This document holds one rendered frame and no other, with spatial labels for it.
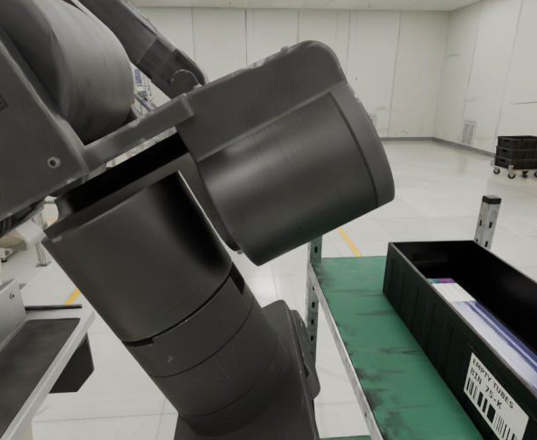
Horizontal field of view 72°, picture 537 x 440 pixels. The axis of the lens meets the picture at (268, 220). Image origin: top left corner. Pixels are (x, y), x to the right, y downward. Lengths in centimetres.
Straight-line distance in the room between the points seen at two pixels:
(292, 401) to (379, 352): 48
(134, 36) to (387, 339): 59
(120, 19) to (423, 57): 1008
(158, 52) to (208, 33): 900
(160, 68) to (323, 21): 927
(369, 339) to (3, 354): 52
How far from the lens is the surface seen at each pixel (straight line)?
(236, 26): 955
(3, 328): 60
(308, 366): 20
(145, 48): 56
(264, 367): 17
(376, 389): 59
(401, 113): 1034
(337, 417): 184
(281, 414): 17
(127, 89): 17
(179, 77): 54
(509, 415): 52
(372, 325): 70
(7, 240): 69
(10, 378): 53
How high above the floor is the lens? 135
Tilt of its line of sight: 20 degrees down
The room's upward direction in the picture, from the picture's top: straight up
